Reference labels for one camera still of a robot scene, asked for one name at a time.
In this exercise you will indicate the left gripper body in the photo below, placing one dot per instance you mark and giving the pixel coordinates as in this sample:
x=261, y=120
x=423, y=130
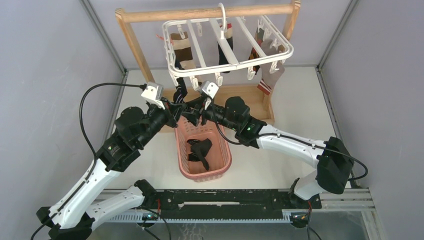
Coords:
x=171, y=118

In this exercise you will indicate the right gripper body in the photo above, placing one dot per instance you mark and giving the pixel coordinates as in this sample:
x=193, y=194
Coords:
x=207, y=110

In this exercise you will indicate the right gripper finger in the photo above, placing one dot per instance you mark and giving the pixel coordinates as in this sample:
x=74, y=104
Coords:
x=194, y=104
x=192, y=117

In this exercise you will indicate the plain black sock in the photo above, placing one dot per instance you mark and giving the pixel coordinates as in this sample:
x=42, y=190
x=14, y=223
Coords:
x=202, y=149

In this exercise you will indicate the black white striped sock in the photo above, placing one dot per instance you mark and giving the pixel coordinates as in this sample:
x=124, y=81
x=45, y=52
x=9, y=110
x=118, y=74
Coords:
x=193, y=157

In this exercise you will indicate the white plastic clip hanger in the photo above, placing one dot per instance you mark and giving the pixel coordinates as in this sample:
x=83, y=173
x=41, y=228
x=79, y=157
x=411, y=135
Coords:
x=194, y=29

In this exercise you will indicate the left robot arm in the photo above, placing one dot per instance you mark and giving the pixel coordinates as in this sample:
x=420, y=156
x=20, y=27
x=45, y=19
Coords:
x=76, y=215

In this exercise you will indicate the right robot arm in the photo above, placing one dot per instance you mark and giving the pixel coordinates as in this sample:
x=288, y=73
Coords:
x=330, y=158

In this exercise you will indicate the navy dark sock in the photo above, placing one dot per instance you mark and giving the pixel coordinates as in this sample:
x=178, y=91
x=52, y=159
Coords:
x=178, y=65

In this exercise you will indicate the pink plastic basket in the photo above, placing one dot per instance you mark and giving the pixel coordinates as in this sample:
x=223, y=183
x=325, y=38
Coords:
x=219, y=156

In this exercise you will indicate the black red cuff sock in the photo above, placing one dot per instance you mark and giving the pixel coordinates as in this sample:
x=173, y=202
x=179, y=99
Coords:
x=225, y=46

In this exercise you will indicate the brown beige striped sock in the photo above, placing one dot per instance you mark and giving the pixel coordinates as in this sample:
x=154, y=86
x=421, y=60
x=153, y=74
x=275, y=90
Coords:
x=182, y=50

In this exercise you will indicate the wooden hanging rack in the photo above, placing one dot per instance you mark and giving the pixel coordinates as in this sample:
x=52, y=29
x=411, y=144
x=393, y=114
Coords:
x=283, y=16

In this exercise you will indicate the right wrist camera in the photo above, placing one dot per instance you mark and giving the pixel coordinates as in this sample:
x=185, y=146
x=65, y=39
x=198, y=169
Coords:
x=208, y=91

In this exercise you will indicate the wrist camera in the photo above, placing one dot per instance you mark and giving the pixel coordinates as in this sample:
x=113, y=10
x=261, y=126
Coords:
x=153, y=94
x=208, y=91

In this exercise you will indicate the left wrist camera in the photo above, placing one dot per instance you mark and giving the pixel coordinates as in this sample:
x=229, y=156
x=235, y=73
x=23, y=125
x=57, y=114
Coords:
x=153, y=94

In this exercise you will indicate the black mounting rail base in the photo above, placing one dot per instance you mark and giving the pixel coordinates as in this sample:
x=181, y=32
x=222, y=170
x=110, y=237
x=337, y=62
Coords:
x=220, y=206

